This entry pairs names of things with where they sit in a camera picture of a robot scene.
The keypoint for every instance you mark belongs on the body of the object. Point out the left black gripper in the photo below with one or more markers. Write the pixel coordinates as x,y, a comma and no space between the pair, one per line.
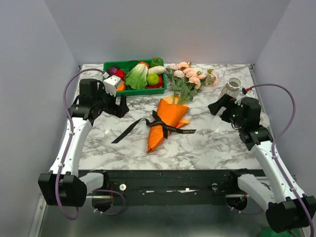
115,109

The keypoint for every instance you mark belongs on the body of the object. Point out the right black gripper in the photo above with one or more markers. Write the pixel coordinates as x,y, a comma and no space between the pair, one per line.
225,101

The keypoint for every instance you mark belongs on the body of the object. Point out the pink flower stem two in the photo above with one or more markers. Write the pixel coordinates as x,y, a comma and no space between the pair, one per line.
194,80

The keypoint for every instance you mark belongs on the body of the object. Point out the orange wrapping paper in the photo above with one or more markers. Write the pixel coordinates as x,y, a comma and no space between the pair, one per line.
171,113

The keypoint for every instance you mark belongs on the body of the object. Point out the black printed ribbon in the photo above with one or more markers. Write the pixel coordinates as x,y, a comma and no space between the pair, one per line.
158,122

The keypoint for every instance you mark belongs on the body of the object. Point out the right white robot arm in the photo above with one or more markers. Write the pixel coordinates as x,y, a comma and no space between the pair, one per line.
285,204

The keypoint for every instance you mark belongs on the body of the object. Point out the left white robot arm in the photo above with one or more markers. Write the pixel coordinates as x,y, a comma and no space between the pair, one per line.
62,184

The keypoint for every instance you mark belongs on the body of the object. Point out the white ribbed vase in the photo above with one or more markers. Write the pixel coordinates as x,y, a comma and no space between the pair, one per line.
232,88

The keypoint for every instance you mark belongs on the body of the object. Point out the orange carrot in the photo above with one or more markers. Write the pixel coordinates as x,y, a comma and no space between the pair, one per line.
122,87

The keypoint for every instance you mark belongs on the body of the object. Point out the red tomato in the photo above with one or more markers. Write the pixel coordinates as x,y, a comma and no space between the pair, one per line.
121,74

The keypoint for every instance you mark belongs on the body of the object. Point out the purple onion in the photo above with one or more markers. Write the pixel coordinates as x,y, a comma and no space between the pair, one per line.
112,70

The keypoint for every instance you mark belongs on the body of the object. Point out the green cabbage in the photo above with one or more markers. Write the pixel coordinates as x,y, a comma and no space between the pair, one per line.
137,77

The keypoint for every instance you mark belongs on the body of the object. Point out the pink flower stem three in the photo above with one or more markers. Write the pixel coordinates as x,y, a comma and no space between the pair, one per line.
185,94

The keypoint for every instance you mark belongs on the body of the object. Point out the green lime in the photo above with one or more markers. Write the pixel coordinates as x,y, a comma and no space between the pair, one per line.
153,79

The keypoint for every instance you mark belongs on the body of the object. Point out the orange fruit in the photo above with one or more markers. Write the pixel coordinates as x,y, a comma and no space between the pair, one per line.
144,63

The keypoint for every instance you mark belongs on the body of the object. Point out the red chili pepper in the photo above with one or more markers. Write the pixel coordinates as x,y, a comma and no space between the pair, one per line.
159,85

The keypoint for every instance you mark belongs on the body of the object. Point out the pink flower stem four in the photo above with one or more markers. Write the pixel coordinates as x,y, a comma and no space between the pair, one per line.
176,77

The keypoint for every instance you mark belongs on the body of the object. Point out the white radish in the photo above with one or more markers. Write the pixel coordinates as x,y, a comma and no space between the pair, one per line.
156,70

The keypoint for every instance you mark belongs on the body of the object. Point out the green bell pepper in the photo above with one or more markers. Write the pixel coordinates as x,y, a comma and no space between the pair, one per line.
156,62

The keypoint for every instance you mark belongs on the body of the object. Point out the green object bottom corner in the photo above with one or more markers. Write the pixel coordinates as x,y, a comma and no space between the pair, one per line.
268,232

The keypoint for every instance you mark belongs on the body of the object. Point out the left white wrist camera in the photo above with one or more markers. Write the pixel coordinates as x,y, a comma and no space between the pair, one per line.
114,80

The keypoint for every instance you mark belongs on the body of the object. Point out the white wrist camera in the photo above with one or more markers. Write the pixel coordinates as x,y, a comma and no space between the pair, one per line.
246,93
114,80

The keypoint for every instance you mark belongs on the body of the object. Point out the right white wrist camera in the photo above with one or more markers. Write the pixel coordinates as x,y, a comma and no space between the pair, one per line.
246,93

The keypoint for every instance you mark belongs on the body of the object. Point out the black base frame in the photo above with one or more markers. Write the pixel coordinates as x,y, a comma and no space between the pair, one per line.
173,187

